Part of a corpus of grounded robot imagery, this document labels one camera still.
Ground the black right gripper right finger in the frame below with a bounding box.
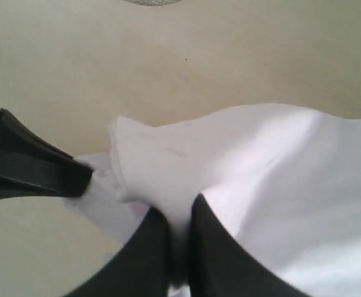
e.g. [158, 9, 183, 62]
[189, 194, 295, 296]

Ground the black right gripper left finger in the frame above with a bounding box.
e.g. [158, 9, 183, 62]
[67, 208, 179, 297]

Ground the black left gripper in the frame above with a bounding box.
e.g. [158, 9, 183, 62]
[0, 108, 93, 200]

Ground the white shirt with red print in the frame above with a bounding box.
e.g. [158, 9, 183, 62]
[65, 103, 361, 296]

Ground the metal wire mesh basket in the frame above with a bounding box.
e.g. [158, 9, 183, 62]
[125, 0, 181, 6]

